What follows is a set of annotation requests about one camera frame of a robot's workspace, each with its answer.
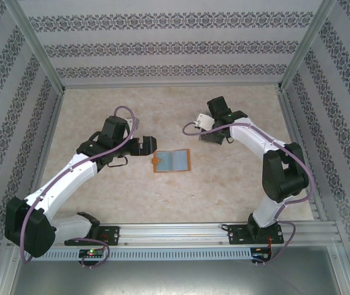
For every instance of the orange card holder wallet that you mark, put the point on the orange card holder wallet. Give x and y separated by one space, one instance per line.
178 159

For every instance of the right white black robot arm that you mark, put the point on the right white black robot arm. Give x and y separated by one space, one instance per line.
251 143

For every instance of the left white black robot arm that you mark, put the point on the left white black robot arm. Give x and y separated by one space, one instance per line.
70 181

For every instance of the left controller circuit board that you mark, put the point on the left controller circuit board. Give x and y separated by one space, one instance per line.
92 253

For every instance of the controller circuit board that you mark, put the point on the controller circuit board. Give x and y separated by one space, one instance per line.
261 255
92 253

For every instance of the grey sheet metal panel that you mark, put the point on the grey sheet metal panel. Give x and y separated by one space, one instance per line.
175 279

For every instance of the right controller circuit board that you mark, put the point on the right controller circuit board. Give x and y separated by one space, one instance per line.
261 255

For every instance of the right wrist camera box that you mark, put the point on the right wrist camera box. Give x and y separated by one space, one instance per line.
204 121

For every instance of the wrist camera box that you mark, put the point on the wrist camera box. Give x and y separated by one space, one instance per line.
133 123
204 121

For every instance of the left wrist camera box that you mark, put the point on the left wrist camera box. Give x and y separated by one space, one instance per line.
133 123

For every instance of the left aluminium side rail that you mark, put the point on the left aluminium side rail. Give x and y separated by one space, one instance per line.
45 153

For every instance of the aluminium side rail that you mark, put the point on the aluminium side rail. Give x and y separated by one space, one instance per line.
301 153
45 153

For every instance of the aluminium mounting rail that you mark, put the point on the aluminium mounting rail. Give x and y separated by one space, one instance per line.
175 233

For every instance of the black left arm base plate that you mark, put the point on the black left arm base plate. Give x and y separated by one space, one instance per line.
113 235

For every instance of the right aluminium side rail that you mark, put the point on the right aluminium side rail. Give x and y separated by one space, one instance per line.
301 153

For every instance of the right aluminium frame post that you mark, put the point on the right aluminium frame post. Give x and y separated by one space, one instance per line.
305 46

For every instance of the aluminium frame post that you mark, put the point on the aluminium frame post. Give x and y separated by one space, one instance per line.
36 46
305 46

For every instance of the left aluminium frame post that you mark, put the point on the left aluminium frame post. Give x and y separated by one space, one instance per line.
36 46

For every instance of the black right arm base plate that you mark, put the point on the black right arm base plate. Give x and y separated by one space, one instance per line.
239 235

